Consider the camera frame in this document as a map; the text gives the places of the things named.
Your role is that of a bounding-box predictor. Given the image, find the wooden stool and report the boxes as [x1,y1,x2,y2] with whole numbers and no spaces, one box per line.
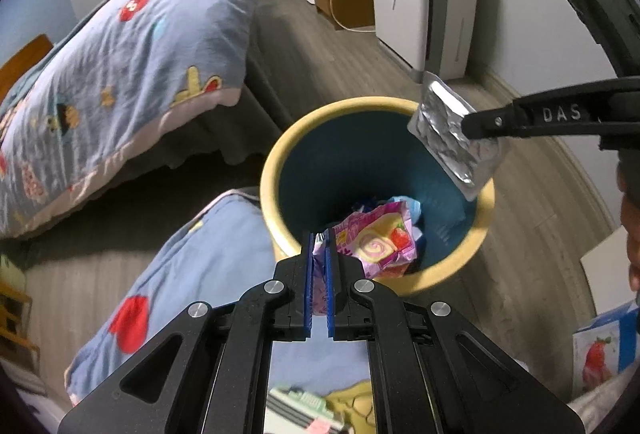
[0,254,42,376]

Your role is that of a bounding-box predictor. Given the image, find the silver blister pack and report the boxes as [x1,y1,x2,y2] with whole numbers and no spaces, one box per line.
[407,71,501,201]

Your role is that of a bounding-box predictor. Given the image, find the pink snack packet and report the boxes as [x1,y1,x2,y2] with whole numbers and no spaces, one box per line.
[312,201,419,315]

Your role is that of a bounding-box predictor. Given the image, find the wooden headboard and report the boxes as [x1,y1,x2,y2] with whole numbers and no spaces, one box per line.
[0,34,54,100]

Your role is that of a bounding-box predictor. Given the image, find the printed blue duvet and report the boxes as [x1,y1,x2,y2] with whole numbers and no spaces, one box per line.
[0,0,264,241]

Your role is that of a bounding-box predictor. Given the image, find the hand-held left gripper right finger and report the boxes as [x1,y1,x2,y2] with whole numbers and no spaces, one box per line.
[324,228,584,434]

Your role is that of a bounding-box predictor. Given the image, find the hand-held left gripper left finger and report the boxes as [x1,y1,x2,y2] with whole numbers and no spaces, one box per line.
[57,231,316,434]

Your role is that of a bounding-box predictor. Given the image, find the strawberry print box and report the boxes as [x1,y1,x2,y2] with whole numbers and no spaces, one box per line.
[571,308,640,398]

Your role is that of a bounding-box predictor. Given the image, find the yellow rimmed teal bin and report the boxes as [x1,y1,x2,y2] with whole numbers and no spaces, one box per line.
[259,96,497,299]

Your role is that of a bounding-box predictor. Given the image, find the pale teal white pack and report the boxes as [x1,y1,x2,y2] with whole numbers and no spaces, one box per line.
[266,385,347,434]

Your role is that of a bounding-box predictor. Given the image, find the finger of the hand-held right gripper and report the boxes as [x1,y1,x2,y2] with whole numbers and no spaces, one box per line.
[460,76,640,151]

